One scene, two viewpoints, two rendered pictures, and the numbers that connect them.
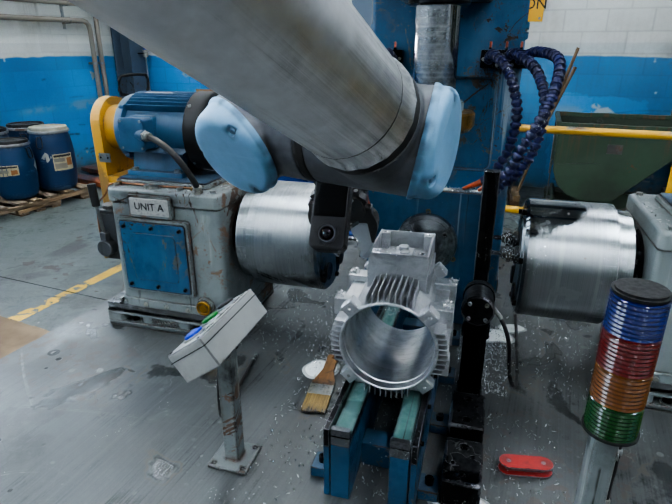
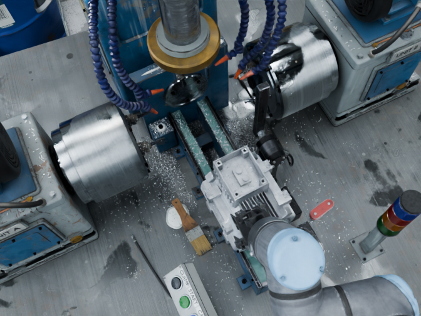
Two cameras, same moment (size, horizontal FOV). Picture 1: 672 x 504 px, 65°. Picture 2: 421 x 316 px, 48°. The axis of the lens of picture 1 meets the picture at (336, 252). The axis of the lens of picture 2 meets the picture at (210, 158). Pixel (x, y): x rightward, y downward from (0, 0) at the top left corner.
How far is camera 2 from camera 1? 0.99 m
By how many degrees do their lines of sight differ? 50
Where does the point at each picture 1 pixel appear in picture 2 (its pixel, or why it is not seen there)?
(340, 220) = not seen: hidden behind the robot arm
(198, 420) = (156, 306)
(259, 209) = (89, 175)
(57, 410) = not seen: outside the picture
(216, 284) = (79, 224)
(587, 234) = (312, 73)
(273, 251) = (116, 189)
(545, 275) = (294, 106)
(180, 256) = (46, 234)
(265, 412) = not seen: hidden behind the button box
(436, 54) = (189, 16)
